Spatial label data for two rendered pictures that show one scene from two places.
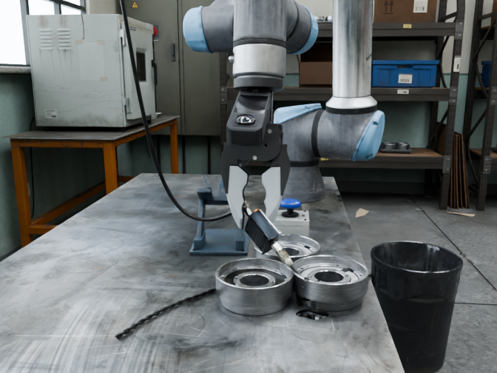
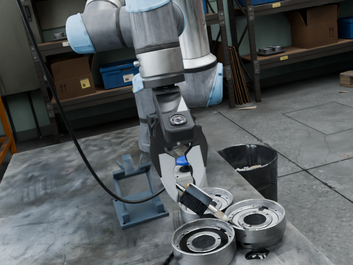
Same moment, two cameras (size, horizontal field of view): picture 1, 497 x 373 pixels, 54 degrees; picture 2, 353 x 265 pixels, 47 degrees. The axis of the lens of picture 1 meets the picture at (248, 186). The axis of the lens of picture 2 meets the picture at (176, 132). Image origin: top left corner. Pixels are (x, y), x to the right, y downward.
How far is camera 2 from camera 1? 0.21 m
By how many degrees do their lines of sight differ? 16
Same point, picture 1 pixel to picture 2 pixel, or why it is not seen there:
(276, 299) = (231, 253)
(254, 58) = (161, 62)
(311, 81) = not seen: hidden behind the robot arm
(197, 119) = (14, 79)
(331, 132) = (187, 88)
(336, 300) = (271, 238)
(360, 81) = (202, 43)
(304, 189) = not seen: hidden behind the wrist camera
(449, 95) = (218, 18)
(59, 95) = not seen: outside the picture
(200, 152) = (23, 106)
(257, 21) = (158, 30)
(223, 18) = (106, 23)
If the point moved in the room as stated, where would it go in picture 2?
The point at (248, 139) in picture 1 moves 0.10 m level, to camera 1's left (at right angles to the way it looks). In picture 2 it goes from (186, 135) to (119, 154)
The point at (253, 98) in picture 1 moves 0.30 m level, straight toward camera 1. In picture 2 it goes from (168, 95) to (267, 150)
